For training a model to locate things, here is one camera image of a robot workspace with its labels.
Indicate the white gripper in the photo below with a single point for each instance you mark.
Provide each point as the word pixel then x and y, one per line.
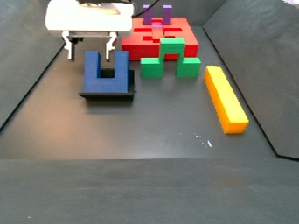
pixel 71 16

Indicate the blue U-shaped block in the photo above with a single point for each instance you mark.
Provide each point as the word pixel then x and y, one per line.
pixel 98 84

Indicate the red fixture base block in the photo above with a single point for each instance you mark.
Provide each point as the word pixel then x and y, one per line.
pixel 143 43

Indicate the black regrasp stand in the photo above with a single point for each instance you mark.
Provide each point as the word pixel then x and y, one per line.
pixel 114 96

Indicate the purple U-shaped block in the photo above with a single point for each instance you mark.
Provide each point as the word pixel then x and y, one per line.
pixel 167 14

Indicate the green arch block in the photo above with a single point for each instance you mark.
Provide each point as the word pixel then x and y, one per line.
pixel 187 67

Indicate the yellow long bar block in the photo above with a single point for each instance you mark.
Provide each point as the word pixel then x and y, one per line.
pixel 232 117

